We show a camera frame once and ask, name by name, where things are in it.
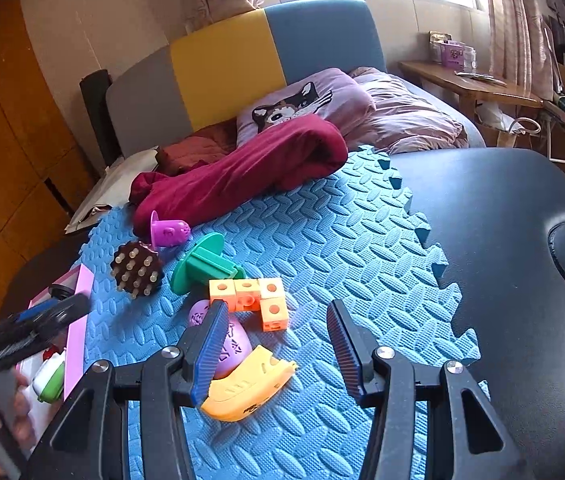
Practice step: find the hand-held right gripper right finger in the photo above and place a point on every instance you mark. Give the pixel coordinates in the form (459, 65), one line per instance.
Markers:
(347, 355)

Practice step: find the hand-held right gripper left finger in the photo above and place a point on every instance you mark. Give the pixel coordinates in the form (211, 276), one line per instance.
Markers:
(210, 355)

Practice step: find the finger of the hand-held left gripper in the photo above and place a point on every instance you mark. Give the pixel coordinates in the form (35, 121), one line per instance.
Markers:
(52, 312)
(27, 345)

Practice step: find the black and silver cylinder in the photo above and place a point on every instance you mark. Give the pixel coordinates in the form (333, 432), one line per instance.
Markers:
(61, 291)

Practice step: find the purple egg-shaped toy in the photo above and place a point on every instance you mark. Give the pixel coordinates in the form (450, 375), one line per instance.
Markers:
(235, 347)

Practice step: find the red toy car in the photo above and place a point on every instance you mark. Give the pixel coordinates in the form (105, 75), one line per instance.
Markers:
(52, 354)

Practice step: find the pink cardboard box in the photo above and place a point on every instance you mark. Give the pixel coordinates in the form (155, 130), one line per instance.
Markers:
(78, 320)

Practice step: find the white and green toy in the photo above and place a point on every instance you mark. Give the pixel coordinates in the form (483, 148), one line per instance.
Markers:
(50, 377)

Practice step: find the yellow toy boat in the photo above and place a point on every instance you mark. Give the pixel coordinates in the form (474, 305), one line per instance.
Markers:
(247, 385)

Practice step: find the orange linked toy cubes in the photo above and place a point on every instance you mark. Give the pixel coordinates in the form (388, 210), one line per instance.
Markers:
(272, 310)

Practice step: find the green plastic toy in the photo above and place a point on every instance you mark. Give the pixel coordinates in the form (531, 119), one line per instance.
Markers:
(202, 262)

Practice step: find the brown peg brush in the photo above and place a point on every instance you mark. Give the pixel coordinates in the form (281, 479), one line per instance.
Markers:
(137, 270)

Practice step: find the purple toy cup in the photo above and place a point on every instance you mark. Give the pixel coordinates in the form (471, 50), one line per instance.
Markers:
(170, 232)

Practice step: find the blue foam puzzle mat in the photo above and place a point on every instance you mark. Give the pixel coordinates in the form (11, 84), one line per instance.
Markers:
(337, 260)

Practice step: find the white paper bag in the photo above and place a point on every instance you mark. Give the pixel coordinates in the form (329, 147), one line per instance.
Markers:
(117, 180)

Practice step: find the maroon blanket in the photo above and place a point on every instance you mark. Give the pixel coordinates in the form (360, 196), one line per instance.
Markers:
(242, 175)

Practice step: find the wooden wardrobe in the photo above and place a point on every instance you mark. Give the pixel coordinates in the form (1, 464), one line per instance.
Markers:
(7, 135)

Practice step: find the dark red quilted cushion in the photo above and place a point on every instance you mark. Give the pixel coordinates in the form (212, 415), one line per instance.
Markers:
(192, 147)

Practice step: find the pink quilt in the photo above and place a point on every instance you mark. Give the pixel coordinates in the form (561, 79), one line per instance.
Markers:
(402, 115)

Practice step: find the purple dog print pillow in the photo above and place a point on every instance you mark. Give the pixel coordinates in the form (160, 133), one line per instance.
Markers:
(287, 105)

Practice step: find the white plastic bag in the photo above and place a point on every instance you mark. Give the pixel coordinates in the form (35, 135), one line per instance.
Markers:
(492, 115)

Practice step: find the grey yellow blue headboard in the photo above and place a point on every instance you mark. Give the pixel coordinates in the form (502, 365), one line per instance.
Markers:
(222, 70)

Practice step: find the wooden bench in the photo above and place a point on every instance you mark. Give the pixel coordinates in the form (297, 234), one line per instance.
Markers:
(462, 82)

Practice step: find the magazine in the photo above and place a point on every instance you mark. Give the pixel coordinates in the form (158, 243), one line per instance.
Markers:
(482, 77)

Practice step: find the purple box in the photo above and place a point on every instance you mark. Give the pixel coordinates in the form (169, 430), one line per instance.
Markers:
(450, 55)

